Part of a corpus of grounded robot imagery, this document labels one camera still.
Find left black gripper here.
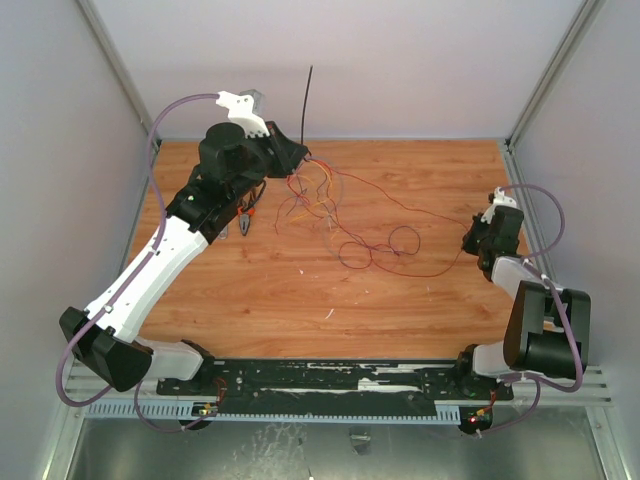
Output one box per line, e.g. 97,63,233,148
230,120,308,199

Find black zip tie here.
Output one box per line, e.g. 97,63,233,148
300,64,314,144

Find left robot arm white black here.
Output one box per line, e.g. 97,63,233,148
59,121,309,395

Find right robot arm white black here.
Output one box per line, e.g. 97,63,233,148
453,205,591,398

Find orange black pliers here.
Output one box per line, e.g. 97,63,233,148
237,200,257,236

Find silver adjustable wrench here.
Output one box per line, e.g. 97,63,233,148
218,225,229,240

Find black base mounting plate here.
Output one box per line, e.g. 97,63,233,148
156,357,514,416

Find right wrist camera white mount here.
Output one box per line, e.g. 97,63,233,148
481,187,518,224

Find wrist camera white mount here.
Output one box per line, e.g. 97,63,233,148
481,187,518,224
216,89,270,138

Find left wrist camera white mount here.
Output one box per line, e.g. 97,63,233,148
216,89,270,138

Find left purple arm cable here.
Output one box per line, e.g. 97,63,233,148
55,92,221,433

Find grey slotted cable duct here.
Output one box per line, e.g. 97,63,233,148
85,399,461,426

